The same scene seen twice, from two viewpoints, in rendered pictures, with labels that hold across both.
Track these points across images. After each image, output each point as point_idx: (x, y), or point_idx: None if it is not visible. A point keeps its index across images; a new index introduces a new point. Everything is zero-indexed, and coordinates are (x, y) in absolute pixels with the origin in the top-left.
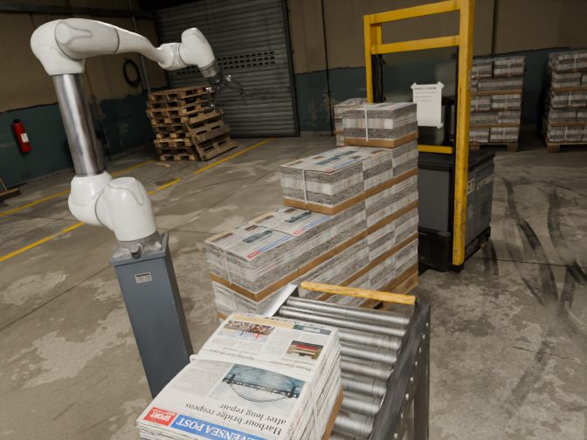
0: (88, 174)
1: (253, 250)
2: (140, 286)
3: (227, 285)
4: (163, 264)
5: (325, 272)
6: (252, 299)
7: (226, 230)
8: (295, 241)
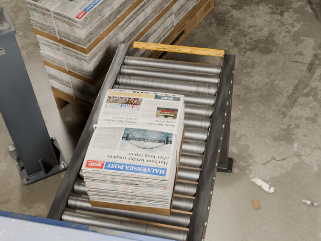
0: None
1: (80, 9)
2: None
3: (54, 40)
4: (14, 39)
5: (138, 16)
6: (83, 51)
7: None
8: None
